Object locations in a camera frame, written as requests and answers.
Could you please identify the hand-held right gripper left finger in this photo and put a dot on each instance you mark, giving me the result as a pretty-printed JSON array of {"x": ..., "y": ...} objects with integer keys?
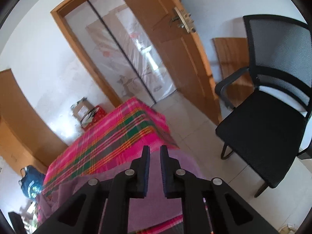
[{"x": 146, "y": 173}]

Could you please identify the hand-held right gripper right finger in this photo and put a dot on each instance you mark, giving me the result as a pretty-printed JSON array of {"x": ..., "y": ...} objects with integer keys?
[{"x": 163, "y": 173}]

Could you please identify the purple fleece pants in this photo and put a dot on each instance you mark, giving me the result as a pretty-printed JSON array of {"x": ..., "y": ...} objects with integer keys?
[{"x": 151, "y": 212}]

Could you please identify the pink green plaid cloth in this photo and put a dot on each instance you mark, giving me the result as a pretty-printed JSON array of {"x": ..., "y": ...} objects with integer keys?
[{"x": 109, "y": 139}]

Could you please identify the red bag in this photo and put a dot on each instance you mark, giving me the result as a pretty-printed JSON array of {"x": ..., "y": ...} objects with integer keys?
[{"x": 100, "y": 113}]

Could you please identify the cardboard box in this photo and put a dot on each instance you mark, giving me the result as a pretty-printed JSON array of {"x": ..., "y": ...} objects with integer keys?
[{"x": 82, "y": 111}]

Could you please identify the black mesh office chair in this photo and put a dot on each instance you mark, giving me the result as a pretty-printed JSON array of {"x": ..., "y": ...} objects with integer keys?
[{"x": 258, "y": 136}]

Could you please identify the wooden door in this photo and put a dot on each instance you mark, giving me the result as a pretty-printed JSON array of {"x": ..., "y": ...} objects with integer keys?
[{"x": 175, "y": 61}]

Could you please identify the blue printed bag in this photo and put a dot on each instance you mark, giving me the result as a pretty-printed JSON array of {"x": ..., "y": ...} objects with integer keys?
[{"x": 31, "y": 185}]

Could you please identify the printed translucent door curtain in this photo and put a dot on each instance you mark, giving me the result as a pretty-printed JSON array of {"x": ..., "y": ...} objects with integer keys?
[{"x": 136, "y": 53}]

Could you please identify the pile of white green papers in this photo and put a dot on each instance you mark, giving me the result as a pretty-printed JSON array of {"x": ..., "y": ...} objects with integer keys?
[{"x": 31, "y": 214}]

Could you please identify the wooden board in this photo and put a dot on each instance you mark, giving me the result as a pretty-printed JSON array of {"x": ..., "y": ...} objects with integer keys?
[{"x": 231, "y": 58}]

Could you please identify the wooden wardrobe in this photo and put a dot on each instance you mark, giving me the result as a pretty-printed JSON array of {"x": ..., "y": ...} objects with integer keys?
[{"x": 22, "y": 117}]

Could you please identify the wooden door frame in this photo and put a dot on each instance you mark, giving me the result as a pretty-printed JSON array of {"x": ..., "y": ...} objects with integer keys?
[{"x": 82, "y": 51}]

